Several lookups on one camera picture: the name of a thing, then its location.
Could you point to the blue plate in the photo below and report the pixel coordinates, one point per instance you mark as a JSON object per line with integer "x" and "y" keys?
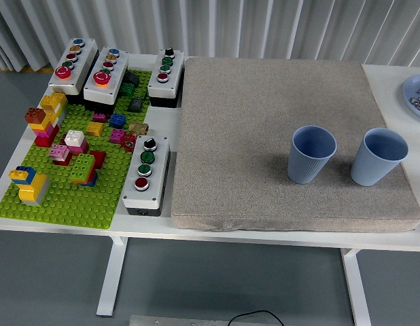
{"x": 412, "y": 88}

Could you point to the dark green lego brick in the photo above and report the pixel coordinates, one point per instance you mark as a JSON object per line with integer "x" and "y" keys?
{"x": 126, "y": 90}

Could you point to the five-button control box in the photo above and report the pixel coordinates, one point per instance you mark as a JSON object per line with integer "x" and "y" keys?
{"x": 120, "y": 73}
{"x": 84, "y": 57}

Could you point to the yellow blue grey brick figure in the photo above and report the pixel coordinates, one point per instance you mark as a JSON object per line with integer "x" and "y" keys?
{"x": 31, "y": 190}

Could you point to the blue ribbed cup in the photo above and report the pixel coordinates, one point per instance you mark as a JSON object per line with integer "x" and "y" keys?
{"x": 366, "y": 173}
{"x": 305, "y": 169}

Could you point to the grey-brown cushion mat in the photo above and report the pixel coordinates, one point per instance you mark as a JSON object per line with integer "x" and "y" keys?
{"x": 247, "y": 136}

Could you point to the yellow brown red brick tower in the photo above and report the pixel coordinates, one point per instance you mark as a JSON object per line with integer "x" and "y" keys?
{"x": 47, "y": 125}

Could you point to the green lego baseplate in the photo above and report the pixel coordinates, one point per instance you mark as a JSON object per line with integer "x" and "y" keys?
{"x": 60, "y": 210}

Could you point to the four-button control box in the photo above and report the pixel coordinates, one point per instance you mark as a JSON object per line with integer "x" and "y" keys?
{"x": 159, "y": 169}
{"x": 174, "y": 74}

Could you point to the magenta lego brick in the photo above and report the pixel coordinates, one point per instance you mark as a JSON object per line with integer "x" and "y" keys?
{"x": 117, "y": 136}
{"x": 99, "y": 117}

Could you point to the white curtain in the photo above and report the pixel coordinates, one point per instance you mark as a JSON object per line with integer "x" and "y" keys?
{"x": 128, "y": 23}

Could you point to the dark grey lego brick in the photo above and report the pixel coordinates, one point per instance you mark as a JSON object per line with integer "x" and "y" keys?
{"x": 132, "y": 78}

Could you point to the blue lego brick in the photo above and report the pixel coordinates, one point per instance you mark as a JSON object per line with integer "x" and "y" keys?
{"x": 117, "y": 120}

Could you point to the green red blue brick stack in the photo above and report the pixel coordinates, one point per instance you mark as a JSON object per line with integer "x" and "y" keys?
{"x": 82, "y": 168}

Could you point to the yellow lego brick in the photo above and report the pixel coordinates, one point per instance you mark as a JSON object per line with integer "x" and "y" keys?
{"x": 94, "y": 129}

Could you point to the brass valve fitting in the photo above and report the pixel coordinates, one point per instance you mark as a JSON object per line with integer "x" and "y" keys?
{"x": 138, "y": 128}

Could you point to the red lego brick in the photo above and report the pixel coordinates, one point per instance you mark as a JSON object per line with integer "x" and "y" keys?
{"x": 99, "y": 158}

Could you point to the white table leg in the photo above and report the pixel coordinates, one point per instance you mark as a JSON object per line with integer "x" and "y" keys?
{"x": 357, "y": 292}
{"x": 109, "y": 278}

